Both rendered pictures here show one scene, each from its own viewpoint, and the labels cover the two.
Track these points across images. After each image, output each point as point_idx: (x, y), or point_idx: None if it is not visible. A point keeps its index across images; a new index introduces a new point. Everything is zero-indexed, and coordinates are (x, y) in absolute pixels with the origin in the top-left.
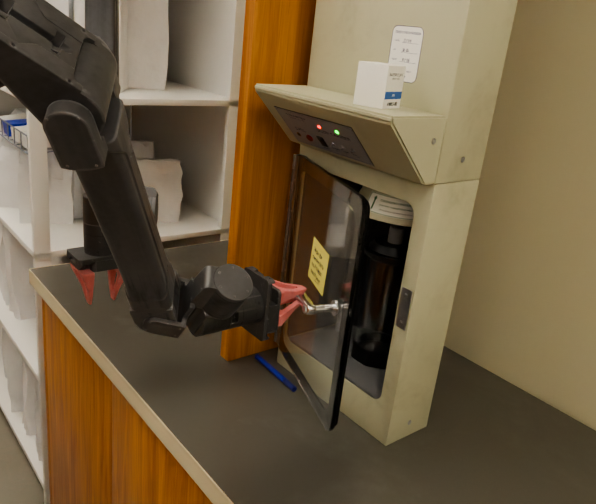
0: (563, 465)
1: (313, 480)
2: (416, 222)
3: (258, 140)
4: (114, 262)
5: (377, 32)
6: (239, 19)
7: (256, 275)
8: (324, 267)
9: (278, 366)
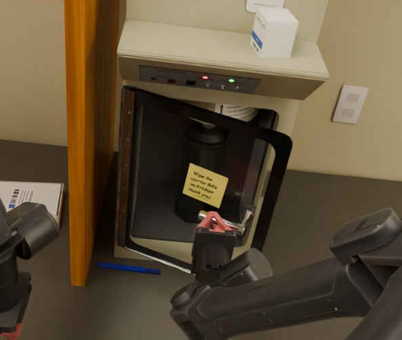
0: (319, 208)
1: None
2: (282, 123)
3: (88, 90)
4: (26, 297)
5: None
6: None
7: (217, 235)
8: (219, 187)
9: (121, 260)
